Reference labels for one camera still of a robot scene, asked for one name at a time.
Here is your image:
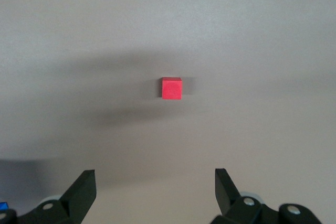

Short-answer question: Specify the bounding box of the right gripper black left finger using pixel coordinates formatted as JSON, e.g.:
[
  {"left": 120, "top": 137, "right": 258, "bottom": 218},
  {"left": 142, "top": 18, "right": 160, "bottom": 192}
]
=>
[{"left": 0, "top": 169, "right": 97, "bottom": 224}]

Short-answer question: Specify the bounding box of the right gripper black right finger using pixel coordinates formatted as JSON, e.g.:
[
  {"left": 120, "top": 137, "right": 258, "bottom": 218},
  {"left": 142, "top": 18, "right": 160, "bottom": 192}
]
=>
[{"left": 209, "top": 168, "right": 322, "bottom": 224}]

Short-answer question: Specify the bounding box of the red cube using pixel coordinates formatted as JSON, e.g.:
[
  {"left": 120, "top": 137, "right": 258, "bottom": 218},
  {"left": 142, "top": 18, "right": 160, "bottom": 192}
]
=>
[{"left": 160, "top": 77, "right": 183, "bottom": 101}]

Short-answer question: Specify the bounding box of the brown table mat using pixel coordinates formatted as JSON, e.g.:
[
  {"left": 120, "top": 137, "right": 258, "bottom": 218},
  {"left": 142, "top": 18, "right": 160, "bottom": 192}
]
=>
[{"left": 0, "top": 0, "right": 336, "bottom": 224}]

